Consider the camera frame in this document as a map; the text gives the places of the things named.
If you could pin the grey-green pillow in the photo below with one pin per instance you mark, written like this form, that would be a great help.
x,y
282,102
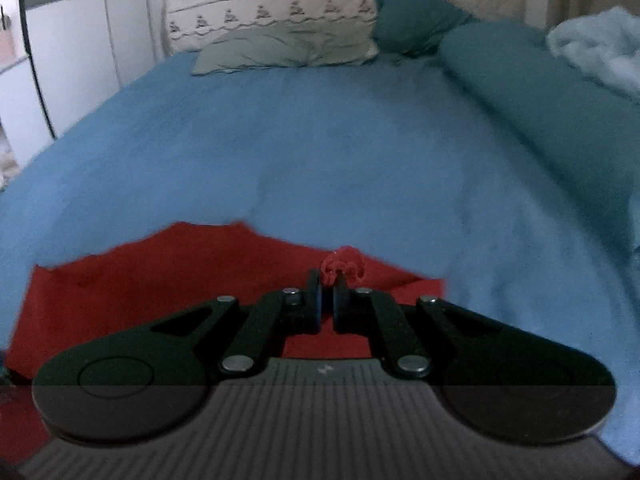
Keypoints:
x,y
280,47

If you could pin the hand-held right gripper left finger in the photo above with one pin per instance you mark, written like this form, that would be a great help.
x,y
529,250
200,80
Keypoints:
x,y
315,296

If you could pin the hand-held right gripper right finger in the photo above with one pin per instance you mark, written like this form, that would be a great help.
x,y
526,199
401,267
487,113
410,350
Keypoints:
x,y
339,300

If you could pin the light blue fluffy blanket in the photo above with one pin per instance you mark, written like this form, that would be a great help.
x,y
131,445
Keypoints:
x,y
597,47

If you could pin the white wardrobe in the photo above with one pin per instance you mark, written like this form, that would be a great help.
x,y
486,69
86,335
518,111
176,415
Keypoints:
x,y
65,50

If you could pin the cream embroidered pillow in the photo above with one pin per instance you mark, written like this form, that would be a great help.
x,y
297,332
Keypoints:
x,y
280,2

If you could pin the red garment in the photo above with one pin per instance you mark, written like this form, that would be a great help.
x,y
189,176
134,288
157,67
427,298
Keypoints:
x,y
150,280

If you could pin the blue bed sheet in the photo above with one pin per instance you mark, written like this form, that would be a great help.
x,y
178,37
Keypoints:
x,y
310,150

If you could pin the teal rolled duvet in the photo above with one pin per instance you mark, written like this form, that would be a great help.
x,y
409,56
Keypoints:
x,y
520,90

